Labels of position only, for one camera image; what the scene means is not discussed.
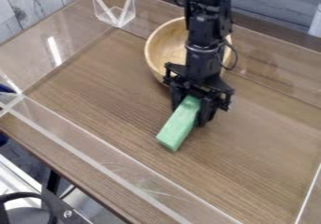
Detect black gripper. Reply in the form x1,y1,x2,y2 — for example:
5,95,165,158
163,62,234,127

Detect green rectangular block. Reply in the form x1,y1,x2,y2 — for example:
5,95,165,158
155,96,201,152

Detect brown wooden bowl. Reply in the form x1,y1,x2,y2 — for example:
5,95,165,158
143,16,234,88

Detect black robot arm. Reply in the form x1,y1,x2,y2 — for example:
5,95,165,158
163,0,234,127

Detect black metal table leg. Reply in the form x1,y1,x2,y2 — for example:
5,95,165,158
47,171,62,194

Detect grey metal clamp plate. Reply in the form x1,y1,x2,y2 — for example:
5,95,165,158
41,189,92,224

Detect clear acrylic corner bracket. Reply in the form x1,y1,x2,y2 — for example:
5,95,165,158
91,0,135,28

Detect clear acrylic front wall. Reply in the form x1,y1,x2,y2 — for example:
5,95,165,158
0,76,242,224

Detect black cable loop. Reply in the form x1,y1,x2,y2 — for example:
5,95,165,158
0,191,58,224

